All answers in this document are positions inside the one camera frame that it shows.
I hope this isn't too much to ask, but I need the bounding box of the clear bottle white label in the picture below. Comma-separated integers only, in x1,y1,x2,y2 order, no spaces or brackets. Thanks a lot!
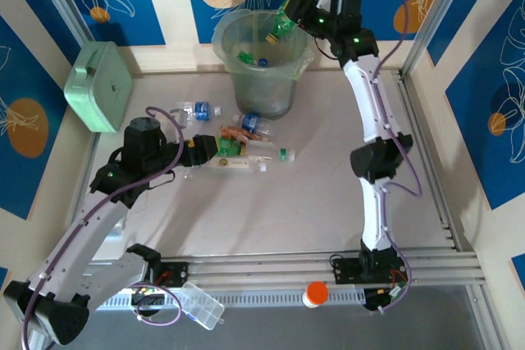
204,156,271,175

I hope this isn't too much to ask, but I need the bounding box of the frosted bottle green cap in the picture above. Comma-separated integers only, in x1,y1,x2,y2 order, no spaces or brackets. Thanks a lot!
244,139,297,163

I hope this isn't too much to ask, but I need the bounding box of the translucent trash bin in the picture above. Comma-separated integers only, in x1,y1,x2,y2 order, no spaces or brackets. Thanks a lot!
211,8,315,120

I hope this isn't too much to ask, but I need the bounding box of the mint green plastic case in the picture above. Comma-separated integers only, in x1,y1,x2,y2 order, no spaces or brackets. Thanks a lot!
63,41,135,134

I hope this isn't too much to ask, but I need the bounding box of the clear plastic organizer box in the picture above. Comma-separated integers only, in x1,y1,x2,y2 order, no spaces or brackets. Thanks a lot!
171,281,226,331

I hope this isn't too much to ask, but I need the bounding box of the white jar orange lid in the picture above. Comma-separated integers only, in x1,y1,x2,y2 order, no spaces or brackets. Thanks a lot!
302,280,330,309

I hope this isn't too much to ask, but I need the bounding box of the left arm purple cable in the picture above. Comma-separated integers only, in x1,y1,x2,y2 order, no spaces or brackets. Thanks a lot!
20,106,185,350

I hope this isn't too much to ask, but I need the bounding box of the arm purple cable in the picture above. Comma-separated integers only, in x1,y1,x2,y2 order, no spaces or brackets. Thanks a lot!
20,106,185,350
330,0,423,316

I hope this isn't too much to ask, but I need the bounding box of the thin black wire loop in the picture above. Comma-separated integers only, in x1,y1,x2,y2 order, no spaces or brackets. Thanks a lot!
314,36,344,61

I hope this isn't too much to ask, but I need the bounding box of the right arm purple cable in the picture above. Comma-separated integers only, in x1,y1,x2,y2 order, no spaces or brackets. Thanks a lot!
330,0,423,316

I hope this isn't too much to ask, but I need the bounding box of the aluminium side rail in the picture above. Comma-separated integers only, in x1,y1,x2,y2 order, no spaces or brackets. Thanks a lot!
393,69,464,252
59,132,102,261

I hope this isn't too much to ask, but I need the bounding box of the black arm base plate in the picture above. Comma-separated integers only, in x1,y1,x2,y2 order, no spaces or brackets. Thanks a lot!
331,255,364,284
148,261,189,288

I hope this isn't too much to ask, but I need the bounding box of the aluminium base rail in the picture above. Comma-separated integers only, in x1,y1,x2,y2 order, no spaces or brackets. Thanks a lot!
39,247,481,292

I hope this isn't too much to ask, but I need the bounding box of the small circuit board with wires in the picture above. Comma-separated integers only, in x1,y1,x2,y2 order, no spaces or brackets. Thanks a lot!
363,284,409,314
130,286,167,310

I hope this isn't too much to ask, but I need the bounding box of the grey slotted cable duct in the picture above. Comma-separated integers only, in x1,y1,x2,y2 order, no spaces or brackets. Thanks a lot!
100,289,367,310

